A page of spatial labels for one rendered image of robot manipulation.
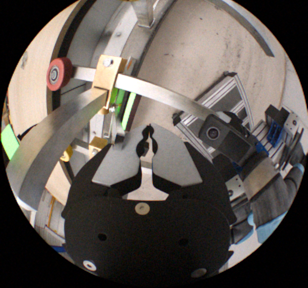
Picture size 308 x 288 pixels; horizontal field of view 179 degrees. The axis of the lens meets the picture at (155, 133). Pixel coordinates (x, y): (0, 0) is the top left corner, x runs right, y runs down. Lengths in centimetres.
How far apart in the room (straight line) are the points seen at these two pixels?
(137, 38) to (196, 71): 85
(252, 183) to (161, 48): 110
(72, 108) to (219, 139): 22
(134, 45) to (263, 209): 50
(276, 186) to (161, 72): 109
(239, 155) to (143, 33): 42
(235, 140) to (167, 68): 98
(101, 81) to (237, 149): 28
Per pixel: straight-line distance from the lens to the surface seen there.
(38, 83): 37
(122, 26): 53
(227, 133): 18
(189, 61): 114
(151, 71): 109
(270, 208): 18
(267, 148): 69
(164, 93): 23
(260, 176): 19
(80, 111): 15
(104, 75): 24
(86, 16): 44
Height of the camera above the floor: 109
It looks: 56 degrees down
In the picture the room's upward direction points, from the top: 179 degrees clockwise
